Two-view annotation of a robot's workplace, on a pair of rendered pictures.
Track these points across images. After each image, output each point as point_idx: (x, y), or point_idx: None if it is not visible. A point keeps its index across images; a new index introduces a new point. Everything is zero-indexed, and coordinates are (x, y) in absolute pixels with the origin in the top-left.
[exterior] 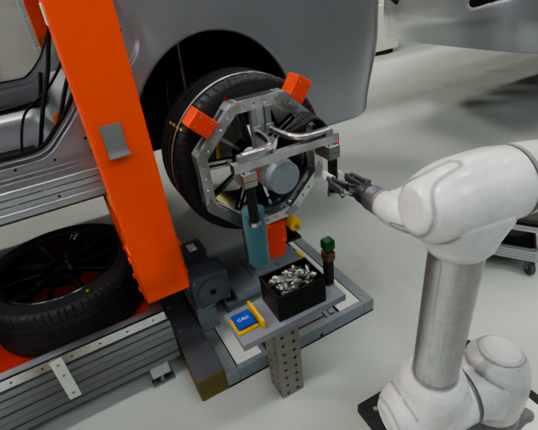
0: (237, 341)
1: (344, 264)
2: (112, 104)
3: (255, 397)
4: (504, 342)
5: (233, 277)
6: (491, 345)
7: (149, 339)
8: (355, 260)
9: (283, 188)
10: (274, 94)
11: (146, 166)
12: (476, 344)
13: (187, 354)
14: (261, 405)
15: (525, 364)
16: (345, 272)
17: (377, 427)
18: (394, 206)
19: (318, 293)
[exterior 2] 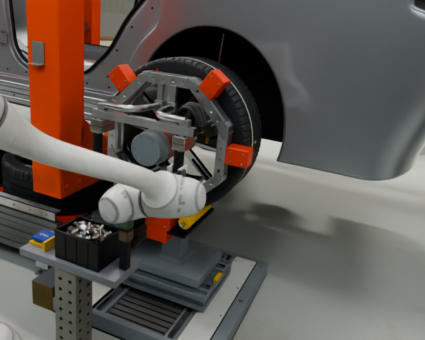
0: (94, 289)
1: (262, 330)
2: (42, 28)
3: (50, 330)
4: None
5: (144, 246)
6: None
7: (40, 228)
8: (278, 336)
9: (142, 158)
10: (183, 78)
11: (52, 82)
12: None
13: None
14: (43, 337)
15: None
16: (251, 335)
17: None
18: (112, 186)
19: (90, 256)
